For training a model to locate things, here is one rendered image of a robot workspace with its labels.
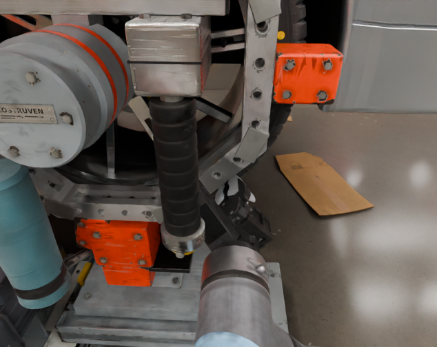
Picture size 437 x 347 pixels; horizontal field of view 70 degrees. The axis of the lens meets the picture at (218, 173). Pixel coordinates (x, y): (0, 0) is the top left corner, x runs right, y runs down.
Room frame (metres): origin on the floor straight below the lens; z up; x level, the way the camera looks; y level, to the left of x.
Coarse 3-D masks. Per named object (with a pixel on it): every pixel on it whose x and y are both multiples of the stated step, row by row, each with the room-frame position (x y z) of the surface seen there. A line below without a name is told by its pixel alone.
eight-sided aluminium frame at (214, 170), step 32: (256, 0) 0.43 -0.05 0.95; (256, 32) 0.43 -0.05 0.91; (256, 64) 0.47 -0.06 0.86; (256, 96) 0.45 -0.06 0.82; (256, 128) 0.43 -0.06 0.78; (224, 160) 0.43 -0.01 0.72; (64, 192) 0.48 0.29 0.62; (96, 192) 0.49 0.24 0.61; (128, 192) 0.49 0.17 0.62; (160, 192) 0.48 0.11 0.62
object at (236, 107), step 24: (240, 0) 0.52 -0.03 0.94; (0, 24) 0.65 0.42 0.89; (24, 24) 0.56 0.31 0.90; (48, 24) 0.55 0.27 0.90; (120, 24) 0.59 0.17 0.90; (216, 48) 0.54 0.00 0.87; (240, 48) 0.54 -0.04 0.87; (240, 72) 0.70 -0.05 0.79; (144, 96) 0.55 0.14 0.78; (240, 96) 0.54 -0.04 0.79; (144, 120) 0.55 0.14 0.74; (216, 120) 0.64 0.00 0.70; (240, 120) 0.52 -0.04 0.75; (96, 144) 0.65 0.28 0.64; (120, 144) 0.68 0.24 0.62; (144, 144) 0.69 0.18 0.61; (216, 144) 0.52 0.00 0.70; (72, 168) 0.54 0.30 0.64; (96, 168) 0.56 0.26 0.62; (120, 168) 0.58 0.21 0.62; (144, 168) 0.58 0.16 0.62
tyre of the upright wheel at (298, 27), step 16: (288, 0) 0.51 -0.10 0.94; (288, 16) 0.51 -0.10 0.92; (304, 16) 0.52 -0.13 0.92; (288, 32) 0.51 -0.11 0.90; (304, 32) 0.52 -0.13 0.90; (272, 112) 0.51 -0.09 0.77; (288, 112) 0.52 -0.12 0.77; (272, 128) 0.51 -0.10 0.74; (272, 144) 0.52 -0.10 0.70; (256, 160) 0.52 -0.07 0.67; (240, 176) 0.52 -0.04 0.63
